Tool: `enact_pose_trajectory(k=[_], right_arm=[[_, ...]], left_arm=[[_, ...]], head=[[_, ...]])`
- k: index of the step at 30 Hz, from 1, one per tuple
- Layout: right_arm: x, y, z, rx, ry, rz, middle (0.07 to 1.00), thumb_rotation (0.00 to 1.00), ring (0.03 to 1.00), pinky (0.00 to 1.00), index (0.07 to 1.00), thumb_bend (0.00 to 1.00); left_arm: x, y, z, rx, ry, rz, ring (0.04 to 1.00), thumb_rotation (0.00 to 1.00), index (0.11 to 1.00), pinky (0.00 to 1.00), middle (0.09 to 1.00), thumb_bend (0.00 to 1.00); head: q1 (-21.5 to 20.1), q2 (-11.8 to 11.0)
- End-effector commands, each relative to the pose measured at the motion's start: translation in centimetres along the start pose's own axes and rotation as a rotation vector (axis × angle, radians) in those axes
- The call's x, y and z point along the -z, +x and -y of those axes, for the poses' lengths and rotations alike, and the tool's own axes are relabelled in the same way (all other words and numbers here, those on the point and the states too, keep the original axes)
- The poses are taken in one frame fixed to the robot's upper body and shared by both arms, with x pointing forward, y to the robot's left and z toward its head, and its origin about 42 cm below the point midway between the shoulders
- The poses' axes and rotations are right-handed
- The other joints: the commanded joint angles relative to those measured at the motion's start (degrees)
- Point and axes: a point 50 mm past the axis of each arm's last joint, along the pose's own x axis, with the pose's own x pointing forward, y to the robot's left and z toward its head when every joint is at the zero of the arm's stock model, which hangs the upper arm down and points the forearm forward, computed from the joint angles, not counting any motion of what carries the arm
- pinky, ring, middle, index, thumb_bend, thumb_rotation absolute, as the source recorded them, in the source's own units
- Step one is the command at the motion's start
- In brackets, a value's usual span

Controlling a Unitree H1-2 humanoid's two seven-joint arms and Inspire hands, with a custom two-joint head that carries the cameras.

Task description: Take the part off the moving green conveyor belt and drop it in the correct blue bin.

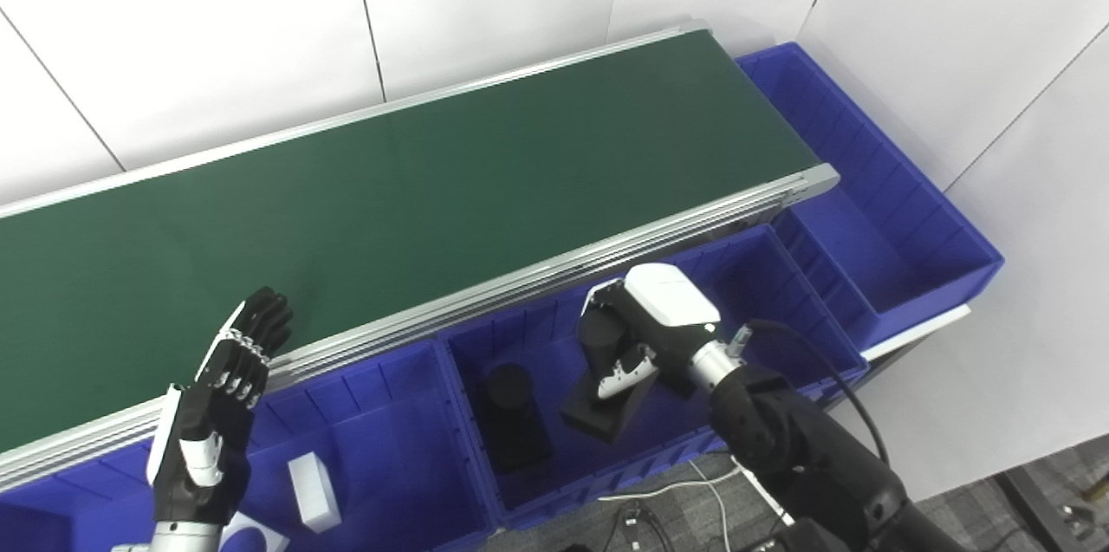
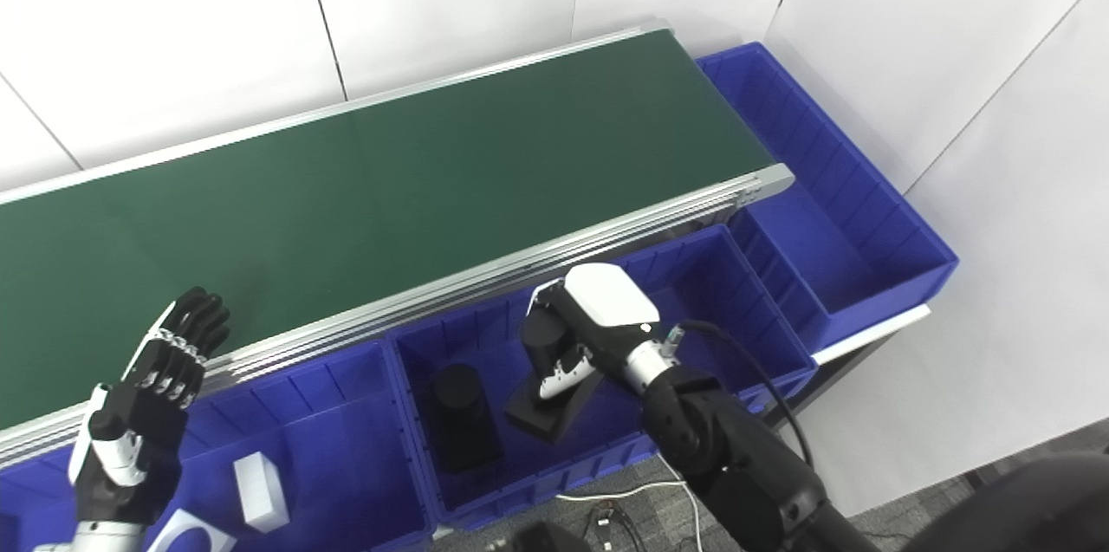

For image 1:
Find white ring part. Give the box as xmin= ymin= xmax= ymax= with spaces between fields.
xmin=218 ymin=513 xmax=291 ymax=552

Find black metal floor frame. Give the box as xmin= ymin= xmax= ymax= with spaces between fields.
xmin=995 ymin=464 xmax=1109 ymax=552

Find blue bin with black parts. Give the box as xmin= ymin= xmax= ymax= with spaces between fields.
xmin=438 ymin=223 xmax=870 ymax=533

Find green conveyor belt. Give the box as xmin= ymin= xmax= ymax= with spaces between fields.
xmin=0 ymin=19 xmax=841 ymax=492

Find black cylinder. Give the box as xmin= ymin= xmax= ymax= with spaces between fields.
xmin=481 ymin=363 xmax=555 ymax=475
xmin=559 ymin=309 xmax=661 ymax=446

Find white block part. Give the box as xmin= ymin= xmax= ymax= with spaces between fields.
xmin=289 ymin=452 xmax=341 ymax=534

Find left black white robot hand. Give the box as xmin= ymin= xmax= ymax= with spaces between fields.
xmin=146 ymin=286 xmax=294 ymax=527

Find blue bin with white parts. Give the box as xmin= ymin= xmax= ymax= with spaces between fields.
xmin=0 ymin=340 xmax=499 ymax=552

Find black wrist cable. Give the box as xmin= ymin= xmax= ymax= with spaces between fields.
xmin=743 ymin=320 xmax=893 ymax=471

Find empty blue bin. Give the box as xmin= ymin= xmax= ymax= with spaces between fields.
xmin=735 ymin=41 xmax=1006 ymax=354

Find white platform board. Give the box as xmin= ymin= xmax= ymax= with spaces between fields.
xmin=862 ymin=305 xmax=973 ymax=362

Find white floor cable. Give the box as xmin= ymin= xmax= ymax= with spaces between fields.
xmin=598 ymin=457 xmax=785 ymax=552

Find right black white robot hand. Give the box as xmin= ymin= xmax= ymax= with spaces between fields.
xmin=576 ymin=263 xmax=722 ymax=402

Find black floor cable bundle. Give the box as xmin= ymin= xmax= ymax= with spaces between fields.
xmin=605 ymin=500 xmax=672 ymax=552

